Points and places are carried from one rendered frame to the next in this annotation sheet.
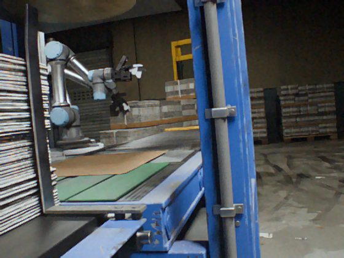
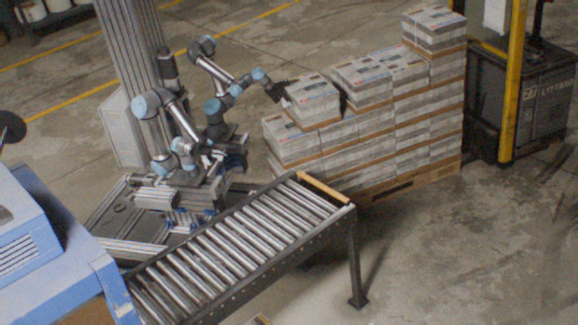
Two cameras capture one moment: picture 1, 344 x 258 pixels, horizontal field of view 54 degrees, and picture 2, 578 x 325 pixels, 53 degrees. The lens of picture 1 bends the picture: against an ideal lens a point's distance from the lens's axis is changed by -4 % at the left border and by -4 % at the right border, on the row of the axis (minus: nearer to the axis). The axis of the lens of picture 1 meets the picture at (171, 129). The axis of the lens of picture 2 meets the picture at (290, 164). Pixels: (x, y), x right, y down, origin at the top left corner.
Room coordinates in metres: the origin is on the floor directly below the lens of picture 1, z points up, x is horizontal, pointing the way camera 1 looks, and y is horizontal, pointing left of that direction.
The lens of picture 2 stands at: (0.52, -1.77, 2.90)
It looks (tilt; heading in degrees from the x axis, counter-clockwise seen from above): 35 degrees down; 41
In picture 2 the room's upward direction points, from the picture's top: 9 degrees counter-clockwise
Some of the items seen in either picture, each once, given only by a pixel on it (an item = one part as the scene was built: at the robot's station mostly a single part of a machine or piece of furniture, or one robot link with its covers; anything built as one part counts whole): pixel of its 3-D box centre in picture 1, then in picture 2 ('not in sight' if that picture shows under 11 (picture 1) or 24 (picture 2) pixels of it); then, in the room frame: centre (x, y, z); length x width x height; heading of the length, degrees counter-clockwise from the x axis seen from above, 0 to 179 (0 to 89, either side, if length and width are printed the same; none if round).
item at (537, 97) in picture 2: not in sight; (516, 94); (4.78, -0.63, 0.40); 0.69 x 0.55 x 0.80; 58
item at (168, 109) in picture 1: (159, 112); (360, 84); (3.60, 0.11, 0.95); 0.38 x 0.29 x 0.23; 58
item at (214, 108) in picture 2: not in sight; (213, 110); (2.86, 0.83, 0.98); 0.13 x 0.12 x 0.14; 3
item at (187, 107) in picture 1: (174, 111); (396, 72); (3.85, -0.05, 0.95); 0.38 x 0.29 x 0.23; 57
